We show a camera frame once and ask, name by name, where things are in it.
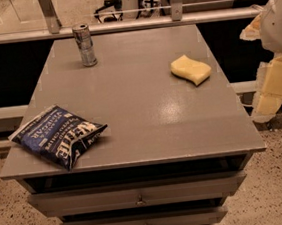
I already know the metal railing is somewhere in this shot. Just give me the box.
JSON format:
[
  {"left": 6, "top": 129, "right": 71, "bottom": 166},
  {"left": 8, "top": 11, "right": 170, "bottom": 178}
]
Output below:
[{"left": 0, "top": 0, "right": 262, "bottom": 44}]

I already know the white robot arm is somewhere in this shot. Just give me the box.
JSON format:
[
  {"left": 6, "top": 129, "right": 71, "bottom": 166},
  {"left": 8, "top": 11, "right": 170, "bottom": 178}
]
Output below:
[{"left": 239, "top": 0, "right": 282, "bottom": 123}]

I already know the blue kettle chips bag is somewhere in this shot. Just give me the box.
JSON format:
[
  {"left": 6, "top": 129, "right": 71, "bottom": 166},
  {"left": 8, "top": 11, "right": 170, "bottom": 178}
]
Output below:
[{"left": 9, "top": 105, "right": 107, "bottom": 170}]

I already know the silver redbull can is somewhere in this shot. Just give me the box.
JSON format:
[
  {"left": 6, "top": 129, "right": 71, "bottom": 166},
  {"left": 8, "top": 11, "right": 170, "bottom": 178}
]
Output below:
[{"left": 72, "top": 24, "right": 97, "bottom": 67}]

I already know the black office chair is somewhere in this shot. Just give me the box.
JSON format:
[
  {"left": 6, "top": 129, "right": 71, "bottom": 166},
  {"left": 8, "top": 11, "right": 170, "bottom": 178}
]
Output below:
[{"left": 93, "top": 0, "right": 123, "bottom": 23}]

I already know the yellow sponge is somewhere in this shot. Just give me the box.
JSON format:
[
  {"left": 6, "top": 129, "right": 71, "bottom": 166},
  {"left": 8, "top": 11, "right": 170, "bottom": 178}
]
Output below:
[{"left": 170, "top": 55, "right": 212, "bottom": 86}]

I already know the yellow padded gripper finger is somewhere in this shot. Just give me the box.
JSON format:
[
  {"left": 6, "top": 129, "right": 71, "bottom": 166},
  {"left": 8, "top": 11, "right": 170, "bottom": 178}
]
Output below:
[
  {"left": 239, "top": 15, "right": 261, "bottom": 41},
  {"left": 251, "top": 54, "right": 282, "bottom": 123}
]

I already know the grey drawer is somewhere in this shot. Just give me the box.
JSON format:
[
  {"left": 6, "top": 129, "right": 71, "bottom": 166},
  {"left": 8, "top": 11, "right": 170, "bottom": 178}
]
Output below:
[
  {"left": 62, "top": 206, "right": 227, "bottom": 225},
  {"left": 28, "top": 170, "right": 246, "bottom": 217}
]

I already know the grey drawer cabinet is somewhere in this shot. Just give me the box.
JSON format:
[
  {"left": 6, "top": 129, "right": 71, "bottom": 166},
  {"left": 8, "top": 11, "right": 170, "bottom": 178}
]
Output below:
[{"left": 1, "top": 25, "right": 265, "bottom": 225}]

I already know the top grey drawer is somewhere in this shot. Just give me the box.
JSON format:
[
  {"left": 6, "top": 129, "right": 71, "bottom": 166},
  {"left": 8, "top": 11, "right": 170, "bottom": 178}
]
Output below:
[{"left": 28, "top": 170, "right": 246, "bottom": 217}]

